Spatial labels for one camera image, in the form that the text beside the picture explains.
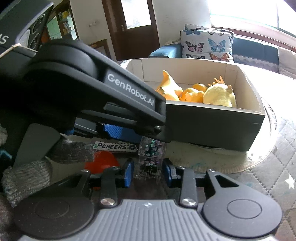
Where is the shelf with items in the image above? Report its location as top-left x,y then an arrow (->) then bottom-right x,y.
46,1 -> 79,40

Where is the grey cardboard box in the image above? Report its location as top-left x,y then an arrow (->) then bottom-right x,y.
120,58 -> 265,152

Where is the wooden side table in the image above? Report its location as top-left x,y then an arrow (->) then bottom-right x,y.
89,39 -> 111,59

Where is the grey quilted star cover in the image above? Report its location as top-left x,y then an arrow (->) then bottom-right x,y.
46,60 -> 296,241

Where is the yellow plush chick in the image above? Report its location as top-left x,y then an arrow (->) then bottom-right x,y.
203,76 -> 237,108

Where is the grey knitted glove hand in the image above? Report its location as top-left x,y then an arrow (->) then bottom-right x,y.
1,136 -> 95,240

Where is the blue sofa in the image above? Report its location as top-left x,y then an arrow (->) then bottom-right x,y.
148,37 -> 296,79

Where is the yellow dinosaur toy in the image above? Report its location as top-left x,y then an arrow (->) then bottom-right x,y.
179,83 -> 208,103

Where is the dark wooden door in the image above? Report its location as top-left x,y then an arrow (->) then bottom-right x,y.
102,0 -> 160,61

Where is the purple cheers card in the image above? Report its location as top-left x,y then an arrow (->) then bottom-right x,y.
92,141 -> 137,153

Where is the window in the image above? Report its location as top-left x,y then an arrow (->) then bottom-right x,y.
277,0 -> 296,37

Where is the red ball toy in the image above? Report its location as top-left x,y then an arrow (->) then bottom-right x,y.
84,151 -> 120,174

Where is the orange dinosaur toy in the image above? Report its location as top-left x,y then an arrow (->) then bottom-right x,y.
156,70 -> 183,101

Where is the butterfly print pillow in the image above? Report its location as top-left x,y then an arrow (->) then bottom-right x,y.
180,26 -> 234,62

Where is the grey sofa cushion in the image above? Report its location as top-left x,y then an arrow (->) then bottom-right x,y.
278,47 -> 296,79

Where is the clear glitter cube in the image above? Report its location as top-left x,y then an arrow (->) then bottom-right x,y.
133,137 -> 167,183

